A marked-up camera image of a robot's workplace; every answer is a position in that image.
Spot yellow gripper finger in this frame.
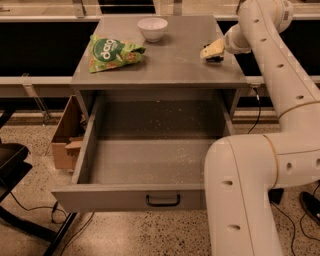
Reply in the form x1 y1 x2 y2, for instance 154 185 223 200
200 39 225 59

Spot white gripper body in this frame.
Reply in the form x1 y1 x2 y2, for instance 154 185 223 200
224 24 251 54

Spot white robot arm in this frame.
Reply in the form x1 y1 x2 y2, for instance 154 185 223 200
204 0 320 256

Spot open grey top drawer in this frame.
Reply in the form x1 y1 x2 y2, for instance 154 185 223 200
52 90 232 213

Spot white ceramic bowl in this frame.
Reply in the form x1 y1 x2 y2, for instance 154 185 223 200
138 17 168 42

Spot grey metal cabinet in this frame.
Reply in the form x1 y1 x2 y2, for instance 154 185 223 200
71 15 246 115

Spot green snack bag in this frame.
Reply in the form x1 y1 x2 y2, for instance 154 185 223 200
89 35 146 73

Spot black power adapter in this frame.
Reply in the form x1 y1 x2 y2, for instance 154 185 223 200
268 188 284 205

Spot black stand base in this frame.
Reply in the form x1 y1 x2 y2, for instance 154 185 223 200
299 191 320 225

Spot brown cardboard box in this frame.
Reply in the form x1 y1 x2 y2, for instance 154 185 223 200
50 95 87 171

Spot black power cable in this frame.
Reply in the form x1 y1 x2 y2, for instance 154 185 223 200
247 85 298 256

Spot black drawer handle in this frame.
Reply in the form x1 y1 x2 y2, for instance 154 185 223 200
146 194 181 208

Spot grey metal rail frame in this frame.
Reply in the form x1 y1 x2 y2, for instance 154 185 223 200
1 0 319 129

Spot black floor cable left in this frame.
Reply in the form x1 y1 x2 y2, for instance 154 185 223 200
9 191 96 256

